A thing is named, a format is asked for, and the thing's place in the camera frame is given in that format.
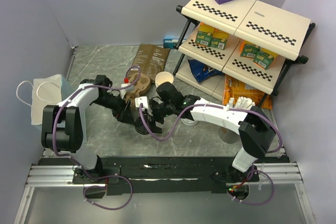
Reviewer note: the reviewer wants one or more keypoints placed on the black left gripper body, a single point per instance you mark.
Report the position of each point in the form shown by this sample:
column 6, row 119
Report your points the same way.
column 114, row 103

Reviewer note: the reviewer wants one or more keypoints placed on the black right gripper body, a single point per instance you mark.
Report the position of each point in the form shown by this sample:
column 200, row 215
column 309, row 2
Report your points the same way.
column 164, row 109

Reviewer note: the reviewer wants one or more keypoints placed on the white paper cup stack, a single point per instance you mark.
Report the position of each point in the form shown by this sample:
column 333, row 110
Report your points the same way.
column 163, row 77

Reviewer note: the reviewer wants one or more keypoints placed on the white plastic cup lids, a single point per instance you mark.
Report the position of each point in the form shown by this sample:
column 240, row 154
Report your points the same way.
column 189, row 122

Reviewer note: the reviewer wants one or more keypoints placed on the light blue paper bag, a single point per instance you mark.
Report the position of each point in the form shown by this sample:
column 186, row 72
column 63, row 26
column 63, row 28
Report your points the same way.
column 47, row 100

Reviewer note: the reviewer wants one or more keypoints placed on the single white paper cup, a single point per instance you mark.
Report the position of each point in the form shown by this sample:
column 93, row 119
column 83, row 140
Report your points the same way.
column 145, row 135

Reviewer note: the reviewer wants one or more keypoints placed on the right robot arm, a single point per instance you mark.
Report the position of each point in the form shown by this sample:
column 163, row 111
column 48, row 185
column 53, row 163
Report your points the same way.
column 255, row 130

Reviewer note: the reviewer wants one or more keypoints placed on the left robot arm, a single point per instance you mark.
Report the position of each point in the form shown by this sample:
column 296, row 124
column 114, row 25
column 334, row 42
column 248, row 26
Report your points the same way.
column 84, row 159

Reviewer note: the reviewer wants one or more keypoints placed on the brown coffee bean bag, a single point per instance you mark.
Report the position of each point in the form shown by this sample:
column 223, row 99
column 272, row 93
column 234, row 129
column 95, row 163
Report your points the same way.
column 151, row 59

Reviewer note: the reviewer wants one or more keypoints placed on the brown pulp cup carrier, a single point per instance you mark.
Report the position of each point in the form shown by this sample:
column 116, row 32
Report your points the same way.
column 140, row 88

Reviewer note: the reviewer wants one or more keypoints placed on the blue chip bag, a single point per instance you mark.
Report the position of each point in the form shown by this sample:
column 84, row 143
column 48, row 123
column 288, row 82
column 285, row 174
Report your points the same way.
column 202, row 72

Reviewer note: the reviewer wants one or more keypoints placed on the blue R&O box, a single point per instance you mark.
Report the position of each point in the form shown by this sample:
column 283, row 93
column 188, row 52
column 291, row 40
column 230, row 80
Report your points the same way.
column 170, row 43

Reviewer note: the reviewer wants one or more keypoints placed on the orange snack bag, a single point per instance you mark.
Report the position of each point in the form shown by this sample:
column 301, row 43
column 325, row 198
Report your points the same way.
column 234, row 88

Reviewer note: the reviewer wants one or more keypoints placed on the green juice carton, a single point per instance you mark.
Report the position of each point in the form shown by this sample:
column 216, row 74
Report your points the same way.
column 219, row 42
column 203, row 38
column 263, row 60
column 249, row 51

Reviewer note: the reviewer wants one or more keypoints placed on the cream checkered shelf rack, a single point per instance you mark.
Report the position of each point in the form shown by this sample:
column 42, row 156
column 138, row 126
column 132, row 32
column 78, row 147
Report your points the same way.
column 264, row 25

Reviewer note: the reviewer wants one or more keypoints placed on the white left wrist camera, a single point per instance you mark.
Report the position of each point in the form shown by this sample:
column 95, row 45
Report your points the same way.
column 125, row 87

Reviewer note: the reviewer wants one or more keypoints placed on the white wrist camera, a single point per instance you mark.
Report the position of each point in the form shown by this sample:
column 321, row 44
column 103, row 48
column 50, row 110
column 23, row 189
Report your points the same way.
column 142, row 103
column 125, row 87

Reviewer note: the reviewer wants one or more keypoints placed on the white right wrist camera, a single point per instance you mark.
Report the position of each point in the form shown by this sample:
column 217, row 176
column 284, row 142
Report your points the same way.
column 142, row 103

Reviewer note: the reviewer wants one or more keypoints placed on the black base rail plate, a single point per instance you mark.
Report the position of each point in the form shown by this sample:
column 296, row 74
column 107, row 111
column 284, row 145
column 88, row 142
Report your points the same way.
column 160, row 174

